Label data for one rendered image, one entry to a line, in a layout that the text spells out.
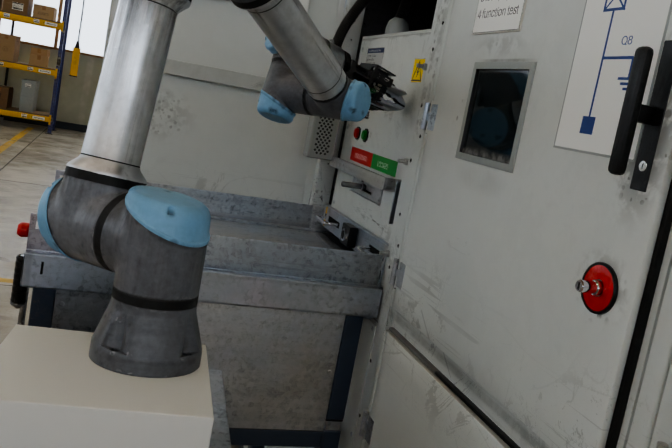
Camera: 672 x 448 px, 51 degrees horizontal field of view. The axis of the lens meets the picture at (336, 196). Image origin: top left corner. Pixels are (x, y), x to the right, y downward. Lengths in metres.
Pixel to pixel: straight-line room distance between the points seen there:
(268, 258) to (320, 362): 0.25
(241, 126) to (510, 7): 1.08
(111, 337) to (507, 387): 0.53
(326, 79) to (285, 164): 0.85
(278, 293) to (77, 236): 0.49
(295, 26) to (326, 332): 0.65
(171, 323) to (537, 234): 0.50
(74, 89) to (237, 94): 10.65
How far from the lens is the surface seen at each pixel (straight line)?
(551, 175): 0.97
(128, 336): 0.97
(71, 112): 12.65
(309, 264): 1.43
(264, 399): 1.50
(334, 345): 1.49
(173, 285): 0.96
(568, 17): 1.02
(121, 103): 1.06
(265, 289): 1.39
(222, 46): 2.04
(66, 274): 1.35
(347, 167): 1.76
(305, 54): 1.17
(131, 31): 1.07
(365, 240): 1.66
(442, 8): 1.42
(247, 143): 2.04
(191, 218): 0.95
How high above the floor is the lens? 1.20
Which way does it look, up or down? 7 degrees down
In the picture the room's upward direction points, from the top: 11 degrees clockwise
